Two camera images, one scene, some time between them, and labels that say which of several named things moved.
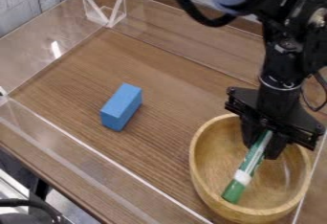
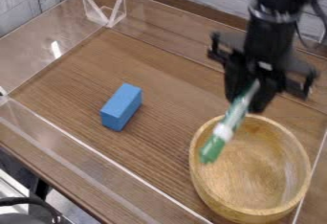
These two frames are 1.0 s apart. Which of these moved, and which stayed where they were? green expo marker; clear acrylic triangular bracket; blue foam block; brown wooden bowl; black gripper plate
Moved: black gripper plate; green expo marker
Stayed: brown wooden bowl; blue foam block; clear acrylic triangular bracket
